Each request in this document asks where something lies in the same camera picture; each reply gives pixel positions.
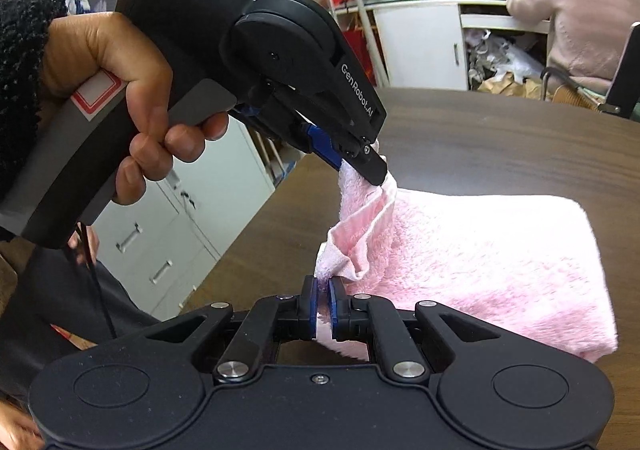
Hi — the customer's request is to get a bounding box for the pink terry towel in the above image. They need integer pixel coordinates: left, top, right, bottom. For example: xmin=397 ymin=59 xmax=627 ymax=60
xmin=314 ymin=165 xmax=617 ymax=361

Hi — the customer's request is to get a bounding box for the black knit sleeve forearm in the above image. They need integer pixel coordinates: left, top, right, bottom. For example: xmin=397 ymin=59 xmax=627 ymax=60
xmin=0 ymin=0 xmax=67 ymax=195

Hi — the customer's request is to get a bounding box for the left hand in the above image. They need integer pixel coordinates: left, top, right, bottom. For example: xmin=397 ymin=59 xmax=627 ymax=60
xmin=39 ymin=12 xmax=229 ymax=205

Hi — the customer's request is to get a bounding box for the grey metal cabinet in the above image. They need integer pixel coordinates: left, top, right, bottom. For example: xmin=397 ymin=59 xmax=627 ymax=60
xmin=93 ymin=121 xmax=274 ymax=320

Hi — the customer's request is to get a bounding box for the white desk cabinet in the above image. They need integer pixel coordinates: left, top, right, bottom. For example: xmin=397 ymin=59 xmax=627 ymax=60
xmin=364 ymin=0 xmax=549 ymax=90

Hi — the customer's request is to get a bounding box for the black office chair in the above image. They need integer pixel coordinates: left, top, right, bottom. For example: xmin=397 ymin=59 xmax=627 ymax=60
xmin=540 ymin=22 xmax=639 ymax=121

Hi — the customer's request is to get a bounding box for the person in pink jacket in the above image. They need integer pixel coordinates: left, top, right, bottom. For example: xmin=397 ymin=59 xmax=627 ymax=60
xmin=506 ymin=0 xmax=639 ymax=94

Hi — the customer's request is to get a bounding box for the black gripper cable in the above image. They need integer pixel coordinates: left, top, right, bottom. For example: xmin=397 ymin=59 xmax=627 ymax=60
xmin=74 ymin=221 xmax=120 ymax=341

